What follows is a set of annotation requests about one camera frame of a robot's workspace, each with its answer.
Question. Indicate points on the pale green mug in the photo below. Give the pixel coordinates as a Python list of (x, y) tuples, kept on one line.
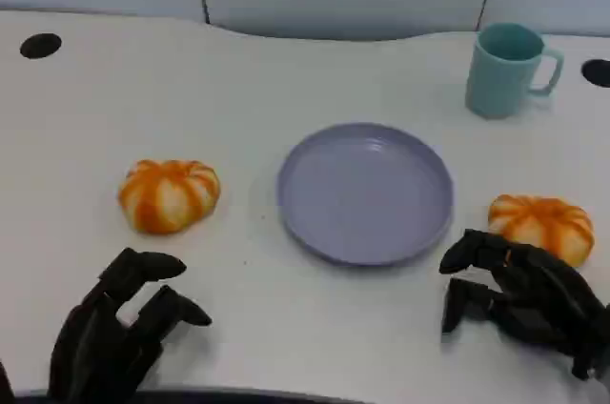
[(498, 80)]

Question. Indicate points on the orange white toy bread roll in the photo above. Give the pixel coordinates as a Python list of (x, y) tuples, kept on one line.
[(548, 223)]

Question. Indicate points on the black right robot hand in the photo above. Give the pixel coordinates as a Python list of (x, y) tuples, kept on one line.
[(543, 299)]

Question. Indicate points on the lilac plate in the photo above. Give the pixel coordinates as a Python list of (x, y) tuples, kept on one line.
[(364, 194)]

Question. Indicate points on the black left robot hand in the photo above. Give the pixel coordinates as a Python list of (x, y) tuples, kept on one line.
[(90, 337)]

